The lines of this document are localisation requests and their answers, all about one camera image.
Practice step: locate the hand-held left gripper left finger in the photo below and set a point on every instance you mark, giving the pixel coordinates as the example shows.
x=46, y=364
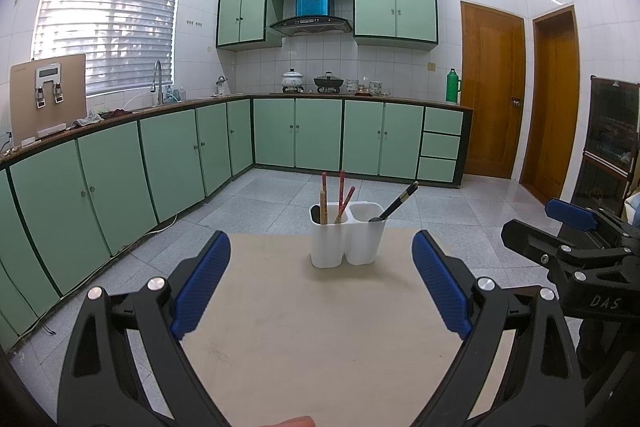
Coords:
x=200, y=282

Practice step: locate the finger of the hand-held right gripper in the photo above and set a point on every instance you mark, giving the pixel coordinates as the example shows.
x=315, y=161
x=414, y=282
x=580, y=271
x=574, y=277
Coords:
x=572, y=213
x=530, y=239

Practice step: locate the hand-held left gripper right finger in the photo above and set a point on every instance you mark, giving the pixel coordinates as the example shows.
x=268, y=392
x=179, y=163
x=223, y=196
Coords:
x=442, y=282

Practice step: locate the black chopstick silver band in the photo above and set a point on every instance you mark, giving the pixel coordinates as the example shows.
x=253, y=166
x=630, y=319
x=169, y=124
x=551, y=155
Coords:
x=406, y=191
x=395, y=202

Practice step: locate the white plastic utensil holder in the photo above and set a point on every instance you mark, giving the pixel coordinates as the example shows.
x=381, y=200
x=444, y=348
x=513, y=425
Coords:
x=350, y=242

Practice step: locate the bamboo chopstick red print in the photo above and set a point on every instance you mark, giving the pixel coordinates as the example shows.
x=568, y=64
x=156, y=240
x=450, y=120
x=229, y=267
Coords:
x=324, y=181
x=342, y=187
x=348, y=199
x=322, y=207

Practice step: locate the person's left hand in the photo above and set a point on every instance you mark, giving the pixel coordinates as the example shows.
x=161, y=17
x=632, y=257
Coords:
x=295, y=422

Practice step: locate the black glass cabinet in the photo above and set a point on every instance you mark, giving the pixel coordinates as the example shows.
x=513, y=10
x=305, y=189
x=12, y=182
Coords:
x=610, y=132

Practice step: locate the plain wooden door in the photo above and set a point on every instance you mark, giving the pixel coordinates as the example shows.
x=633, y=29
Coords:
x=550, y=107

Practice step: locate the green kitchen base cabinets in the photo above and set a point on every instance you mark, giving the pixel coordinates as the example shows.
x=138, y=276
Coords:
x=50, y=207

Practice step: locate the green thermos flask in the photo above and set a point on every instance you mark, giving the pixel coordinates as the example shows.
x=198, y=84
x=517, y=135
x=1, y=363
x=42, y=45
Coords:
x=453, y=87

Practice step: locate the clear bottles by faucet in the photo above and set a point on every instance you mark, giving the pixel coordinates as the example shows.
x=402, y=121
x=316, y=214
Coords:
x=176, y=94

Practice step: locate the crumpled cloth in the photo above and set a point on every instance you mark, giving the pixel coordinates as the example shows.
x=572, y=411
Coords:
x=89, y=118

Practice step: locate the chrome kitchen faucet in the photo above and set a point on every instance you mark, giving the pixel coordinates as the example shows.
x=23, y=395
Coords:
x=158, y=82

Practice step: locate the white flat box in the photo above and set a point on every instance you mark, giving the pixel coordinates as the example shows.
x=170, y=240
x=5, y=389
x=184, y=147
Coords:
x=45, y=134

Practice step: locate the white cooking pot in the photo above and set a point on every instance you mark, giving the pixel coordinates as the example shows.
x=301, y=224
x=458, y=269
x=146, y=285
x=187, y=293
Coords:
x=292, y=79

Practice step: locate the black wok with lid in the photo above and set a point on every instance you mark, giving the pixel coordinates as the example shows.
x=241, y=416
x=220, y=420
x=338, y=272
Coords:
x=328, y=82

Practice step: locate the brown water dispenser box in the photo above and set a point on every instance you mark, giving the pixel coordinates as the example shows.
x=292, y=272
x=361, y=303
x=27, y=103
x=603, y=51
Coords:
x=25, y=107

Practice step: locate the white window blind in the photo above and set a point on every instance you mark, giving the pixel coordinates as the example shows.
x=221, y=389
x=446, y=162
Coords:
x=110, y=17

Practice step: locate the range hood with blue film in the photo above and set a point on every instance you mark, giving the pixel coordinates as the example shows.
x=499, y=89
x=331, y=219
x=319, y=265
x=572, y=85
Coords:
x=312, y=14

